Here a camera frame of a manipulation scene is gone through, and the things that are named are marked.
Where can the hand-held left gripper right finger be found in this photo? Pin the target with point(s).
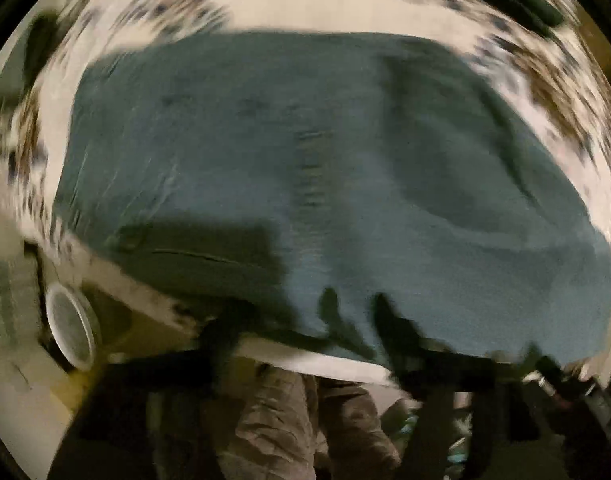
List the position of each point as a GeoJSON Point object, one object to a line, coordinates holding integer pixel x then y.
{"type": "Point", "coordinates": [398, 330]}

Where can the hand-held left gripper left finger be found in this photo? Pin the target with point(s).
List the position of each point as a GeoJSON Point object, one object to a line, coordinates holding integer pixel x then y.
{"type": "Point", "coordinates": [229, 330]}

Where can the blue-grey pants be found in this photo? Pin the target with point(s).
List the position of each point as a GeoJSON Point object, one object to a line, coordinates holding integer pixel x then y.
{"type": "Point", "coordinates": [335, 160]}

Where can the person's brown trousers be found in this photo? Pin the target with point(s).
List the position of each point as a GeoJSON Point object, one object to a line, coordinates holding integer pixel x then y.
{"type": "Point", "coordinates": [280, 425]}

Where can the white round bucket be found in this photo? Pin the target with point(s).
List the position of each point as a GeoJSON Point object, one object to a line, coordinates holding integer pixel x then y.
{"type": "Point", "coordinates": [70, 325]}

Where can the white brown spotted blanket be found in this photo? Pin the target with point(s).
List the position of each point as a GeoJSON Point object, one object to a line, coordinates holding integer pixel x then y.
{"type": "Point", "coordinates": [310, 0]}

